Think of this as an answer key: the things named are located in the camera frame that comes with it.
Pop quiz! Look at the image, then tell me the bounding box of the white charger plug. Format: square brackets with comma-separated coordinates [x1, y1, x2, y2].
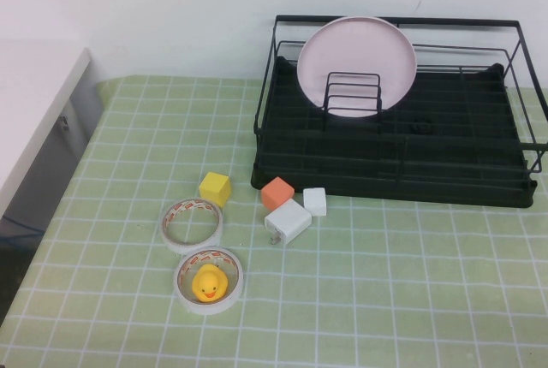
[263, 197, 313, 248]

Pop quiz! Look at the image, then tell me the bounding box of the black plastic drip tray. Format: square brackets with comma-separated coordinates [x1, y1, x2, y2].
[250, 55, 539, 211]

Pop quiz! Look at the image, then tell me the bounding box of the green checked tablecloth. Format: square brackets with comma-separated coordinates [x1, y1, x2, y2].
[0, 72, 548, 368]

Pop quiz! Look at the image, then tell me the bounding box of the orange cube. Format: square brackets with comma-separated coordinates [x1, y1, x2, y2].
[259, 175, 295, 211]

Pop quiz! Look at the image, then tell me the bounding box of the pink round plate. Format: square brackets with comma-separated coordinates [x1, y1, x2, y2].
[297, 15, 417, 119]

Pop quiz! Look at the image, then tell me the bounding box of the black wire dish rack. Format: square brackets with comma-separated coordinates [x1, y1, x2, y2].
[252, 15, 548, 183]

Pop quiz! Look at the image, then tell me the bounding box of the white side cabinet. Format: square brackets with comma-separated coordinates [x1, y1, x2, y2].
[0, 40, 106, 223]

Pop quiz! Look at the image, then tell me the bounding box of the white double-sided tape roll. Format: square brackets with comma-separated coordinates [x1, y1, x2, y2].
[161, 197, 224, 253]
[173, 247, 244, 316]

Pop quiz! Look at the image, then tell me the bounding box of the yellow rubber duck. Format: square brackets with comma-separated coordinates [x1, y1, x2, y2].
[191, 263, 228, 303]

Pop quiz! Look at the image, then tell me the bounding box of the thin blue cable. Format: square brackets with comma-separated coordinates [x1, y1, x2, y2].
[2, 215, 46, 243]

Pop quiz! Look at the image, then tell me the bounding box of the small white cube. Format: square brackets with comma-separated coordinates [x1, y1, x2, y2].
[302, 187, 328, 217]

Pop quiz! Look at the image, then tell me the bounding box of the yellow cube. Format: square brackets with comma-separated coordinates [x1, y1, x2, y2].
[198, 170, 233, 209]

